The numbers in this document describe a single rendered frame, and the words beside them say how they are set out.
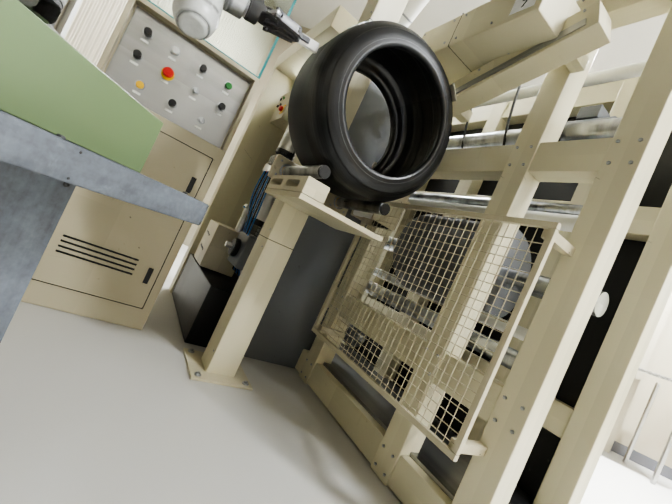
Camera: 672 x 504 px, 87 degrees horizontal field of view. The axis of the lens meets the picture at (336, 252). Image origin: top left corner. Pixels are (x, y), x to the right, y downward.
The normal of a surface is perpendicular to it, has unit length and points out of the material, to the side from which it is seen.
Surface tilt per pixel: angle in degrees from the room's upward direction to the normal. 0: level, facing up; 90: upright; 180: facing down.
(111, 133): 90
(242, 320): 90
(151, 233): 90
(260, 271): 90
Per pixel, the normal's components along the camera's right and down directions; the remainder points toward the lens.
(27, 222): 0.89, 0.40
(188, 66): 0.47, 0.20
